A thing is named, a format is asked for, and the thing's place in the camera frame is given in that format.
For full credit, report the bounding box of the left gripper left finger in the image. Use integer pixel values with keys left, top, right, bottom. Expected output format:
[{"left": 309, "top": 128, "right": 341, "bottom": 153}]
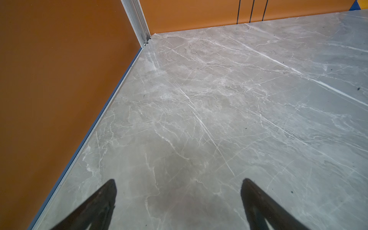
[{"left": 52, "top": 179, "right": 117, "bottom": 230}]

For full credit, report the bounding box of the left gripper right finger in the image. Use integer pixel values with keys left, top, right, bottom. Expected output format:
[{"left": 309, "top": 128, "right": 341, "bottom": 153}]
[{"left": 241, "top": 178, "right": 308, "bottom": 230}]

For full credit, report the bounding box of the left aluminium corner post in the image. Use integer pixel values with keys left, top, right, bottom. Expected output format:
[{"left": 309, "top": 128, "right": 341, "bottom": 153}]
[{"left": 121, "top": 0, "right": 151, "bottom": 48}]

